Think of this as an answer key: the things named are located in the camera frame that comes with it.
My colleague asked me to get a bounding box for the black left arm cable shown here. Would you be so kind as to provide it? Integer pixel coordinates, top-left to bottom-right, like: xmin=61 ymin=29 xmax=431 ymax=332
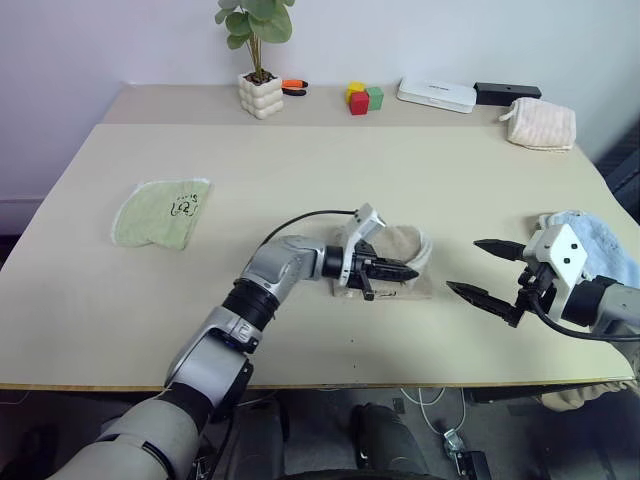
xmin=259 ymin=209 xmax=363 ymax=248

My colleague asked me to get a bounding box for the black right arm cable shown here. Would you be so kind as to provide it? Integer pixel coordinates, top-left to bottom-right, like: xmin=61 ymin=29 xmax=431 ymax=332
xmin=528 ymin=293 xmax=640 ymax=343

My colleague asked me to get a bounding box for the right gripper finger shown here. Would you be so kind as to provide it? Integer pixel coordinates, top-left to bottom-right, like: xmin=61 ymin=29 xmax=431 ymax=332
xmin=445 ymin=280 xmax=519 ymax=324
xmin=473 ymin=239 xmax=527 ymax=262

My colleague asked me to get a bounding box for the beige towel with white trim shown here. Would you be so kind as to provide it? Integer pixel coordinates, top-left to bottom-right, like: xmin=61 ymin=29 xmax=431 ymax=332
xmin=329 ymin=224 xmax=434 ymax=301

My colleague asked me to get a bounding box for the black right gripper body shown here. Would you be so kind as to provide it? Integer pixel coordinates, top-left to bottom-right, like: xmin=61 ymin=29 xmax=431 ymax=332
xmin=508 ymin=261 xmax=557 ymax=329

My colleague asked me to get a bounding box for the dark rounded shape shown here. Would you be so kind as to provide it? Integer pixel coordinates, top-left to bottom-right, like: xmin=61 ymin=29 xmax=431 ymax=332
xmin=349 ymin=402 xmax=432 ymax=477

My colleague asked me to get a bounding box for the long black box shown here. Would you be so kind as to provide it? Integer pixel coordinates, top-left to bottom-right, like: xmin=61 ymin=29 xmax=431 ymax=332
xmin=472 ymin=81 xmax=543 ymax=107

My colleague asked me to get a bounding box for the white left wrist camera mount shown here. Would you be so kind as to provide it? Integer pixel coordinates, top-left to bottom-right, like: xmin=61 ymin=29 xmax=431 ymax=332
xmin=335 ymin=201 xmax=388 ymax=290

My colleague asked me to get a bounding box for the white cable under table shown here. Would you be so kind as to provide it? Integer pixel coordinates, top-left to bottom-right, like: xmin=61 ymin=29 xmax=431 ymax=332
xmin=398 ymin=386 xmax=470 ymax=437

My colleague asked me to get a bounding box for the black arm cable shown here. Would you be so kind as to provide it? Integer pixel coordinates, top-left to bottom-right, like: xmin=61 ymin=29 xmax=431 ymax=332
xmin=259 ymin=209 xmax=363 ymax=248
xmin=528 ymin=293 xmax=640 ymax=343

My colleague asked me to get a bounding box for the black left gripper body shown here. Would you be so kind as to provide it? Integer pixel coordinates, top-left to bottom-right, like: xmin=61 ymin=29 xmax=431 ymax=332
xmin=348 ymin=238 xmax=381 ymax=304

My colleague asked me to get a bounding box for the striped beige cloth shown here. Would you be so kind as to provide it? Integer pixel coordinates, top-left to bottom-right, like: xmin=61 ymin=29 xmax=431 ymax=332
xmin=497 ymin=96 xmax=578 ymax=153

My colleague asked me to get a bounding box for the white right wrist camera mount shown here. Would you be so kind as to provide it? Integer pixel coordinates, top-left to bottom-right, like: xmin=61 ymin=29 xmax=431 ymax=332
xmin=521 ymin=222 xmax=591 ymax=322

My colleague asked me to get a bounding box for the green leafy plant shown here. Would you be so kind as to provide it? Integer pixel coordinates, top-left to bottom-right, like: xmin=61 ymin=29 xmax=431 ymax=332
xmin=214 ymin=0 xmax=297 ymax=84

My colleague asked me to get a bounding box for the flat white box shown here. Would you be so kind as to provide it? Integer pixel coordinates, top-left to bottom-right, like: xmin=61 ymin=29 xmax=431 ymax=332
xmin=396 ymin=76 xmax=478 ymax=115

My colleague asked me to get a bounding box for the beige cloth under table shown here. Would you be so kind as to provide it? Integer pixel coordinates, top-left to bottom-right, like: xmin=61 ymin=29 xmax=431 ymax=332
xmin=536 ymin=376 xmax=640 ymax=415

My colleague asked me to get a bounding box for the blue folded towel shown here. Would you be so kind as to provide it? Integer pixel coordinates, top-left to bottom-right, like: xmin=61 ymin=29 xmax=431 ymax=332
xmin=536 ymin=209 xmax=640 ymax=292

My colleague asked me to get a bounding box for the cream bubble plant pot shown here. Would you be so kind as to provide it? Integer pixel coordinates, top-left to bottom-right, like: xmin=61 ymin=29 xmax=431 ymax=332
xmin=236 ymin=70 xmax=286 ymax=122

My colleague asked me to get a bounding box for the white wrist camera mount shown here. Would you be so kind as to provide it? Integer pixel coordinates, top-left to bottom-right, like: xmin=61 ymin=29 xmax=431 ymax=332
xmin=335 ymin=201 xmax=388 ymax=290
xmin=521 ymin=222 xmax=591 ymax=322

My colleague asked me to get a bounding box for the green cloth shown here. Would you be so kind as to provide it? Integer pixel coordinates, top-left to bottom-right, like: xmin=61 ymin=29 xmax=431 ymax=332
xmin=110 ymin=175 xmax=214 ymax=251

